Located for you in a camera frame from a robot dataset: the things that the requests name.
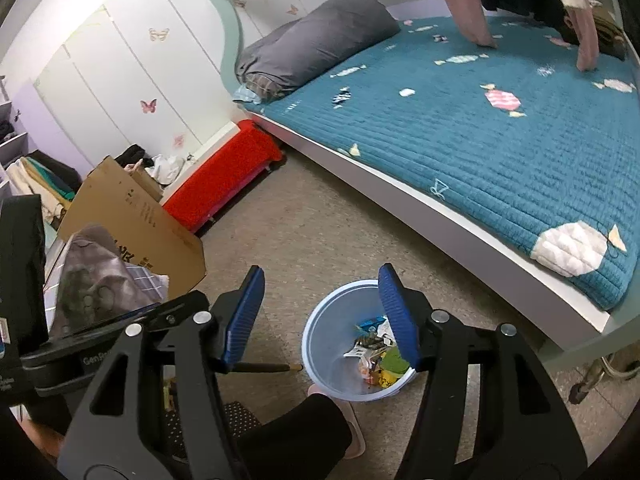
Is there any black dotted stool cushion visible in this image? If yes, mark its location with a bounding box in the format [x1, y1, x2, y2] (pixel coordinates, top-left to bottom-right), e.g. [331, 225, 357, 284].
[162, 400, 263, 466]

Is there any person's leg in black pants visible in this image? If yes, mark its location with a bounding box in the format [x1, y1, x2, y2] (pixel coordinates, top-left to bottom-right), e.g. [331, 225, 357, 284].
[240, 392, 353, 480]

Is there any person's left forearm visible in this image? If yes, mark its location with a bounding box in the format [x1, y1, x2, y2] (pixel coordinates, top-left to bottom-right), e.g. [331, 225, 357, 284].
[22, 417, 66, 463]

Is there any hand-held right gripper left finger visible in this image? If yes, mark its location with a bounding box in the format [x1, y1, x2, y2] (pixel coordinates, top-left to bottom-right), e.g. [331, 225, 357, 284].
[57, 266, 266, 480]

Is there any black hanging jacket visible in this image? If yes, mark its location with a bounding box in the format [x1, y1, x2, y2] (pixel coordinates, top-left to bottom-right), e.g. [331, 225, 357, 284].
[30, 150, 83, 191]

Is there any white garment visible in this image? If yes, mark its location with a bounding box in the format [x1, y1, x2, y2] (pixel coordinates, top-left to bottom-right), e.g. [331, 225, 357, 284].
[145, 154, 186, 183]

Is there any light blue plastic bucket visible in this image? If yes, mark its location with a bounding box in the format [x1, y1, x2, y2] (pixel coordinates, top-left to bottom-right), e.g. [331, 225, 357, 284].
[301, 280, 426, 402]

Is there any blue plaid pillow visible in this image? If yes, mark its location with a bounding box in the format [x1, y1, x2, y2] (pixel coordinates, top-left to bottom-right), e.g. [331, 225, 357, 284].
[232, 85, 263, 106]

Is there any green hanging garment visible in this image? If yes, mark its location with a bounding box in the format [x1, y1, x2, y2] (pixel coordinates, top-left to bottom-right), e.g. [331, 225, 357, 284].
[27, 157, 76, 196]

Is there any black garment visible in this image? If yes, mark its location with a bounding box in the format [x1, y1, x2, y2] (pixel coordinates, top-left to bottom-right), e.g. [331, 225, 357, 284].
[117, 144, 146, 166]

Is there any pink slipper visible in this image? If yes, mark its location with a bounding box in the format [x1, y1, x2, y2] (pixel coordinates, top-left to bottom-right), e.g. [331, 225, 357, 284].
[307, 384, 367, 458]

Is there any pink hanging garment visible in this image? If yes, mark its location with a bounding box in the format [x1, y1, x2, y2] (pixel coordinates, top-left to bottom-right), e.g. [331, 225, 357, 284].
[432, 0, 601, 72]

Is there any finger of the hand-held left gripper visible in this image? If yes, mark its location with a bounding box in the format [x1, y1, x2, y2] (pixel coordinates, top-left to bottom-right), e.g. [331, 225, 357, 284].
[100, 290, 210, 333]

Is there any yellow blue white carton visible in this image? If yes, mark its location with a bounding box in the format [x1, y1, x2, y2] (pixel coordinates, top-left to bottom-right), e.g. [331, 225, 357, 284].
[356, 315, 397, 346]

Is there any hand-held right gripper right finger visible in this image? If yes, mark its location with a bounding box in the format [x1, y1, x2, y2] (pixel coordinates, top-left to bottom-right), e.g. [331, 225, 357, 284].
[378, 262, 586, 480]

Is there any chrome chair leg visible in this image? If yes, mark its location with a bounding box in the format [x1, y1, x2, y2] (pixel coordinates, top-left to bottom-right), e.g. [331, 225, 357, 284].
[567, 352, 636, 406]

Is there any white panel wardrobe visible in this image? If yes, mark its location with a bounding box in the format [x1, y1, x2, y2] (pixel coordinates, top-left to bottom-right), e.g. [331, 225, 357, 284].
[32, 0, 236, 161]

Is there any teal quilted mattress pad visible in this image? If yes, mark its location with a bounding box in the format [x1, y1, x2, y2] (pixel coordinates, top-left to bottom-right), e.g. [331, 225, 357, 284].
[245, 10, 640, 311]

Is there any large cardboard box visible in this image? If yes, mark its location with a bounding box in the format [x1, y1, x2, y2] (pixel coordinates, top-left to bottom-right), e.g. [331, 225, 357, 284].
[57, 156, 207, 298]

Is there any white board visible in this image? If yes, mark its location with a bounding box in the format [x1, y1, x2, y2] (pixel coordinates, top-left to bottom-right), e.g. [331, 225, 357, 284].
[160, 120, 241, 196]

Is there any grey rolled duvet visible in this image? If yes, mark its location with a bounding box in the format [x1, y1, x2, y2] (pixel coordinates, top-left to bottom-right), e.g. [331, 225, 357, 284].
[235, 0, 401, 98]

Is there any cream hanging jacket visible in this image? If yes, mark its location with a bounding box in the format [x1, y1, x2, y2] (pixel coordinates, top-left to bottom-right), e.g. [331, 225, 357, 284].
[5, 157, 66, 221]

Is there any mint bunk bed frame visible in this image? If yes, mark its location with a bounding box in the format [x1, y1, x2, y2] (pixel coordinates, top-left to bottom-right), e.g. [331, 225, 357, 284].
[182, 0, 640, 366]

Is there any red covered bench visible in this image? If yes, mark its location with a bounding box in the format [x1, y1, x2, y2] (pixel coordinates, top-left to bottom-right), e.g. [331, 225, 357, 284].
[162, 120, 286, 233]

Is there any grey brown plastic packet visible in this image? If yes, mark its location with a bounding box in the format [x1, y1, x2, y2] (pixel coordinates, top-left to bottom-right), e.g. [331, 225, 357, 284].
[47, 224, 163, 338]

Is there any green wrapper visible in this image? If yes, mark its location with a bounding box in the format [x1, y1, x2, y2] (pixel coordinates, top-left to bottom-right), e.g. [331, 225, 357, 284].
[380, 347, 408, 375]

